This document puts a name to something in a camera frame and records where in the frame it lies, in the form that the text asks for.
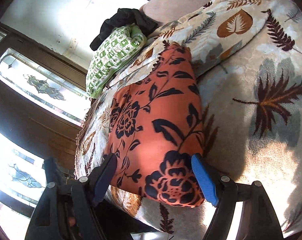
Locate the orange floral garment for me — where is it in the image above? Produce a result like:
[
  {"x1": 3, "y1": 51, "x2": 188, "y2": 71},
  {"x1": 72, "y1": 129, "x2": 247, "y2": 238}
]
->
[{"x1": 105, "y1": 43, "x2": 204, "y2": 207}]

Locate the stained glass window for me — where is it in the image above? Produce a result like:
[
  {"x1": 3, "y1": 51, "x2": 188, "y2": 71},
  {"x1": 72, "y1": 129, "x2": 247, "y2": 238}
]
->
[{"x1": 0, "y1": 47, "x2": 90, "y2": 206}]

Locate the leaf pattern bed blanket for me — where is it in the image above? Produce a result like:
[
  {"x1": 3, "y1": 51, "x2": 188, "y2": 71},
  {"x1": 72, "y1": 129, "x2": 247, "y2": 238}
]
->
[{"x1": 74, "y1": 0, "x2": 302, "y2": 239}]

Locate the green white patterned pillow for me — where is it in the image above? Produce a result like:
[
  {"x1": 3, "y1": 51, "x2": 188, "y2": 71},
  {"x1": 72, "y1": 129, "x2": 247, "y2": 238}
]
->
[{"x1": 86, "y1": 24, "x2": 146, "y2": 99}]

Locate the black garment on pillow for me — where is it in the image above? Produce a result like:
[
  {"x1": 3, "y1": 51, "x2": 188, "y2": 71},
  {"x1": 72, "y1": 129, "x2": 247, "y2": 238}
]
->
[{"x1": 90, "y1": 8, "x2": 158, "y2": 51}]

